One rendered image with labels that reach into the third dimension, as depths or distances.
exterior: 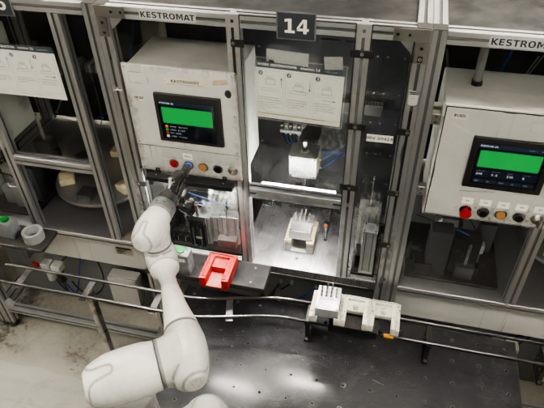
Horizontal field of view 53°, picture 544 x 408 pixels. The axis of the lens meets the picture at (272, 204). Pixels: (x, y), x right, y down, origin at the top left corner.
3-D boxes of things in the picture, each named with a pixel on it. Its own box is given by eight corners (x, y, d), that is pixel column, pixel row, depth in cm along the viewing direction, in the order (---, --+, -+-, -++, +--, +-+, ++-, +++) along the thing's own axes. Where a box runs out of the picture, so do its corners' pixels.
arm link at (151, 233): (141, 202, 188) (150, 230, 196) (121, 232, 177) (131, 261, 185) (170, 205, 186) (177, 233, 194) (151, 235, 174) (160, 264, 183)
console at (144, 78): (139, 172, 218) (116, 65, 188) (166, 133, 239) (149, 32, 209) (240, 186, 210) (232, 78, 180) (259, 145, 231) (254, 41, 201)
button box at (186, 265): (173, 272, 238) (169, 253, 230) (179, 260, 244) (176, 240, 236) (190, 275, 236) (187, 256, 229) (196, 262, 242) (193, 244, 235)
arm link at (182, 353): (198, 310, 148) (148, 324, 144) (215, 363, 134) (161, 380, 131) (203, 340, 156) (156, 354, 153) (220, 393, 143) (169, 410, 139)
